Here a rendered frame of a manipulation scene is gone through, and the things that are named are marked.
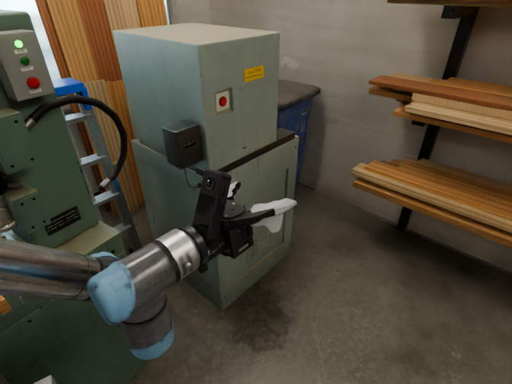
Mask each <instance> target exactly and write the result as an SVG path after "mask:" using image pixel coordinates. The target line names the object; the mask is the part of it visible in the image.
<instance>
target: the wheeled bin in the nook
mask: <svg viewBox="0 0 512 384"><path fill-rule="evenodd" d="M320 93H321V89H320V87H317V86H315V85H308V84H304V83H299V82H291V81H287V80H282V79H278V100H277V129H279V128H284V129H286V130H290V131H293V132H295V135H297V136H299V145H298V155H297V165H296V183H295V190H296V186H297V183H298V179H299V173H300V168H301V164H302V156H303V151H304V147H305V145H306V135H307V129H308V125H309V117H310V112H311V107H312V100H313V98H314V97H315V96H316V95H317V94H320Z"/></svg>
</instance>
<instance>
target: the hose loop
mask: <svg viewBox="0 0 512 384"><path fill-rule="evenodd" d="M73 103H78V104H87V105H91V106H95V107H98V108H99V109H101V110H102V111H103V112H105V113H106V114H107V115H108V116H109V117H111V119H112V120H113V121H114V123H115V125H116V127H117V129H118V131H119V134H120V157H119V158H118V161H117V163H116V166H115V168H114V170H113V171H112V173H111V174H110V175H109V176H108V177H107V178H106V179H104V180H103V181H102V182H101V183H100V185H99V186H98V189H99V190H104V189H106V188H107V187H108V186H109V185H110V184H111V183H112V181H113V180H114V179H115V178H116V177H117V176H118V174H119V173H120V171H121V169H122V167H123V164H124V162H125V160H126V155H127V134H126V130H125V128H124V126H123V124H122V122H121V120H120V118H119V116H118V115H117V114H116V113H115V112H114V111H113V110H112V109H110V108H109V107H108V106H107V105H106V104H105V103H103V102H102V101H99V100H98V99H95V98H88V97H84V96H79V95H69V96H65V97H62V98H57V99H55V100H52V101H47V102H46V103H44V104H41V105H40V106H39V107H38V108H37V109H36V110H35V111H34V112H33V113H32V114H31V115H30V116H29V117H27V118H26V119H25V120H24V122H25V125H26V127H27V130H28V132H29V130H30V129H31V128H32V127H33V126H34V125H35V124H36V123H37V122H38V121H39V120H40V118H41V117H42V116H43V115H44V114H46V113H47V112H48V111H50V110H52V109H55V108H58V107H61V106H65V105H67V104H73Z"/></svg>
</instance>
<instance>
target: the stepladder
mask: <svg viewBox="0 0 512 384"><path fill-rule="evenodd" d="M52 82H53V86H54V88H55V91H56V95H57V97H58V98H59V96H62V95H66V94H73V93H74V95H79V96H84V97H88V98H89V96H88V91H87V88H86V87H85V86H84V83H83V82H80V81H78V80H76V79H73V78H62V79H57V80H53V81H52ZM77 105H78V106H79V108H80V111H81V112H80V113H76V114H70V115H67V116H65V114H64V112H63V109H62V107H61V109H62V113H63V116H64V118H65V121H66V125H67V127H68V130H69V133H70V136H71V138H72V142H73V145H74V147H75V151H76V154H77V156H78V160H79V163H80V165H81V168H82V172H83V175H84V177H85V181H86V184H87V186H88V190H89V193H90V195H91V199H92V202H93V204H94V208H95V210H96V213H97V215H98V219H99V220H100V221H102V222H104V220H103V219H102V216H101V212H100V210H99V208H98V207H99V206H101V205H103V204H105V203H108V202H110V201H112V200H113V201H114V204H115V206H116V208H117V212H118V215H119V217H120V221H121V224H119V225H117V226H114V227H113V229H115V230H117V231H118V232H120V234H121V235H122V234H124V233H125V234H126V237H127V240H128V242H129V245H130V249H129V252H130V254H132V253H133V252H135V251H137V250H139V249H140V248H142V245H141V242H140V240H139V236H138V233H137V231H136V227H135V225H134V222H133V219H132V216H131V214H130V210H129V208H128V206H127V203H126V199H125V197H124V195H123V191H122V188H121V186H120V182H119V180H118V177H116V178H115V179H114V180H113V181H112V183H111V184H110V185H109V186H108V187H109V189H110V190H109V191H107V192H104V193H102V194H99V195H97V196H94V194H93V191H92V189H91V185H90V183H89V180H88V177H87V175H86V172H85V168H87V167H90V166H92V165H96V164H98V163H101V167H102V170H103V172H104V176H105V178H107V177H108V176H109V175H110V174H111V173H112V171H113V170H114V165H113V163H112V161H111V158H110V154H109V152H108V150H107V146H106V143H105V141H104V137H103V135H102V132H101V128H100V127H99V124H98V120H97V117H96V116H95V113H94V109H93V107H92V106H91V105H87V104H78V103H77ZM82 121H84V122H85V125H86V127H87V129H88V132H89V135H90V137H91V141H92V143H93V145H94V149H95V151H96V154H93V155H90V156H87V157H84V158H80V155H79V153H78V150H77V147H76V145H75V141H74V139H73V137H72V133H71V130H70V129H69V125H70V124H74V123H79V122H82Z"/></svg>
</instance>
